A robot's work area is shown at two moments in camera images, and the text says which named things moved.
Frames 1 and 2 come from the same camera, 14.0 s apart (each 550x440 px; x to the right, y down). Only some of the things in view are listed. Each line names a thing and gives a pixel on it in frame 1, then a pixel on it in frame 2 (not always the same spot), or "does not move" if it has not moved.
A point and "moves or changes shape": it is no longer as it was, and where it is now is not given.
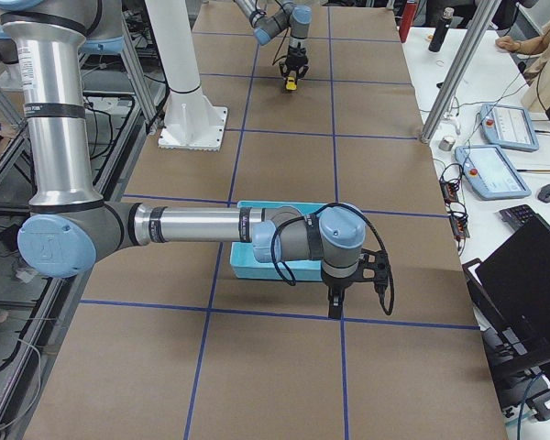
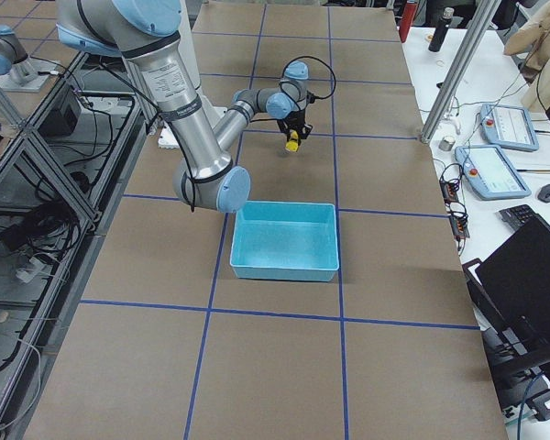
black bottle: [441, 29] does not move
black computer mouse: [549, 193] does not move
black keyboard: [516, 214] does not move
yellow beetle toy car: [291, 83] moves or changes shape
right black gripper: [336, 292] -> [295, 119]
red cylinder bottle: [407, 20] does not move
